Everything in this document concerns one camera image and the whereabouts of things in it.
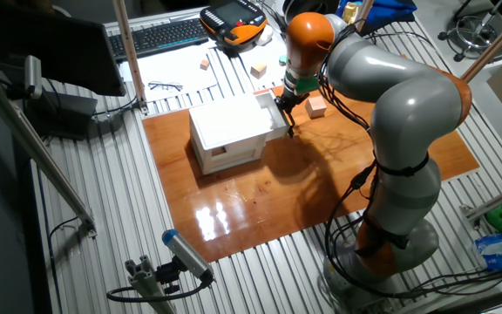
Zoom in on white drawer with black handle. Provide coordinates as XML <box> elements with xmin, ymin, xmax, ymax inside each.
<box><xmin>254</xmin><ymin>89</ymin><xmax>296</xmax><ymax>141</ymax></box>

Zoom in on black rimmed eyeglasses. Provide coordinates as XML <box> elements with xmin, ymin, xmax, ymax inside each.
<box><xmin>147</xmin><ymin>80</ymin><xmax>185</xmax><ymax>92</ymax></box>

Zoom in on black computer keyboard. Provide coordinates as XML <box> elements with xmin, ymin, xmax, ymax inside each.
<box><xmin>107</xmin><ymin>17</ymin><xmax>211</xmax><ymax>62</ymax></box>

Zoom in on white paper sheet with eyeglasses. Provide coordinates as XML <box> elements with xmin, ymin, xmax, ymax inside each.
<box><xmin>118</xmin><ymin>43</ymin><xmax>220</xmax><ymax>104</ymax></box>

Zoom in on orange black teach pendant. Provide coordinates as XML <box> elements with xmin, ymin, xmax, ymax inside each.
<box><xmin>199</xmin><ymin>0</ymin><xmax>268</xmax><ymax>50</ymax></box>

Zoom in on silver webcam on pole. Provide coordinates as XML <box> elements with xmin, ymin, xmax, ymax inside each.
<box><xmin>23</xmin><ymin>55</ymin><xmax>44</xmax><ymax>100</ymax></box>

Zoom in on white paper sheet under cubes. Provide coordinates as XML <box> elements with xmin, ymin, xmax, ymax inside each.
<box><xmin>235</xmin><ymin>37</ymin><xmax>289</xmax><ymax>92</ymax></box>

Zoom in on silver camera with blue cap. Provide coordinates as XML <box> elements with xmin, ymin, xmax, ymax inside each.
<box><xmin>161</xmin><ymin>229</ymin><xmax>215</xmax><ymax>283</ymax></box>

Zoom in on blue cloth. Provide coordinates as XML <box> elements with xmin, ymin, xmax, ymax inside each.
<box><xmin>333</xmin><ymin>0</ymin><xmax>417</xmax><ymax>32</ymax></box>

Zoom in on black camera cable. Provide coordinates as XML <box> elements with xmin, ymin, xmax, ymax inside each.
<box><xmin>105</xmin><ymin>274</ymin><xmax>214</xmax><ymax>304</ymax></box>

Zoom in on aluminium frame post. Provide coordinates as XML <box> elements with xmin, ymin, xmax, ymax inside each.
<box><xmin>112</xmin><ymin>0</ymin><xmax>150</xmax><ymax>115</ymax></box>
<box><xmin>459</xmin><ymin>177</ymin><xmax>502</xmax><ymax>223</ymax></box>
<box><xmin>349</xmin><ymin>0</ymin><xmax>375</xmax><ymax>41</ymax></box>
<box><xmin>459</xmin><ymin>2</ymin><xmax>502</xmax><ymax>84</ymax></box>
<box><xmin>0</xmin><ymin>56</ymin><xmax>98</xmax><ymax>239</ymax></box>

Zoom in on black computer monitor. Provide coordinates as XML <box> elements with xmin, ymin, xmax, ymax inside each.
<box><xmin>0</xmin><ymin>3</ymin><xmax>126</xmax><ymax>98</ymax></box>

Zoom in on dark monitor base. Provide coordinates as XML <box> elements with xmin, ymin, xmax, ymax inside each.
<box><xmin>24</xmin><ymin>89</ymin><xmax>124</xmax><ymax>141</ymax></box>

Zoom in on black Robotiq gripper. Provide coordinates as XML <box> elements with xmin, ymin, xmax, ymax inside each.
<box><xmin>275</xmin><ymin>89</ymin><xmax>300</xmax><ymax>131</ymax></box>

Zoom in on black round reel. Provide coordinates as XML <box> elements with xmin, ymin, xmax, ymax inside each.
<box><xmin>283</xmin><ymin>0</ymin><xmax>342</xmax><ymax>17</ymax></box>

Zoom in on medium wooden cube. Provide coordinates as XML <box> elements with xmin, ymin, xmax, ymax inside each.
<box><xmin>249</xmin><ymin>61</ymin><xmax>268</xmax><ymax>79</ymax></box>

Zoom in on large pale wooden cube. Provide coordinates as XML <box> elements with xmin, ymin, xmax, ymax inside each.
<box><xmin>305</xmin><ymin>95</ymin><xmax>329</xmax><ymax>119</ymax></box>

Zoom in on glossy brown wooden board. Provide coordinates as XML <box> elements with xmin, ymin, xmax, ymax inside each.
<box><xmin>141</xmin><ymin>54</ymin><xmax>481</xmax><ymax>263</ymax></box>

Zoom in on blue plastic tissue packet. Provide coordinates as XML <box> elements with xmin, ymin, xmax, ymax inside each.
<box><xmin>472</xmin><ymin>233</ymin><xmax>502</xmax><ymax>271</ymax></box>

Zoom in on office chair base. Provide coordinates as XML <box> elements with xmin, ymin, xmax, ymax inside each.
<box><xmin>437</xmin><ymin>0</ymin><xmax>502</xmax><ymax>63</ymax></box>

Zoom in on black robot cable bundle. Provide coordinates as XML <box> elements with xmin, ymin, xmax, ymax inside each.
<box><xmin>315</xmin><ymin>24</ymin><xmax>502</xmax><ymax>302</ymax></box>

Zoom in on gold foil object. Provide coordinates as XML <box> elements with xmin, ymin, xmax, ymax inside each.
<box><xmin>342</xmin><ymin>2</ymin><xmax>363</xmax><ymax>27</ymax></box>

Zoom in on white two-drawer cabinet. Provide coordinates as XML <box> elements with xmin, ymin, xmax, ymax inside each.
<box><xmin>188</xmin><ymin>93</ymin><xmax>274</xmax><ymax>175</ymax></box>

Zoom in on aluminium camera mount profile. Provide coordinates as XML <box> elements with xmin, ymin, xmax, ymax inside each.
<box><xmin>124</xmin><ymin>255</ymin><xmax>178</xmax><ymax>314</ymax></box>

